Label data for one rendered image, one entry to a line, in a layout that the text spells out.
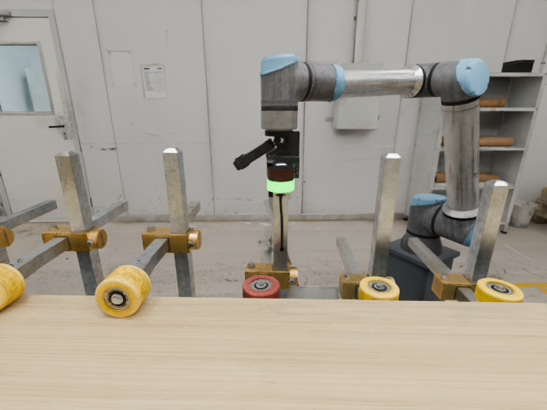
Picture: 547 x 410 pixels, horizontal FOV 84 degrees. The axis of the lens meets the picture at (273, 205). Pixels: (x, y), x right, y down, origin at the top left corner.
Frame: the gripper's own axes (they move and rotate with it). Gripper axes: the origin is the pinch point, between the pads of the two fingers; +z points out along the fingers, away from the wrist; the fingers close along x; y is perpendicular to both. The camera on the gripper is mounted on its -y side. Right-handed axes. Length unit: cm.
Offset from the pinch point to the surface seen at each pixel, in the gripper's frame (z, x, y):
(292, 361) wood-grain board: 11.2, -40.8, 4.6
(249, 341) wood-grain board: 11.2, -36.8, -2.3
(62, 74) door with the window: -56, 240, -213
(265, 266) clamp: 14.1, -7.2, -1.1
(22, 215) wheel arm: 6, 6, -75
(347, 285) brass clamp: 17.7, -10.1, 19.6
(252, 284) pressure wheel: 10.7, -20.8, -3.2
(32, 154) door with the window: 22, 239, -262
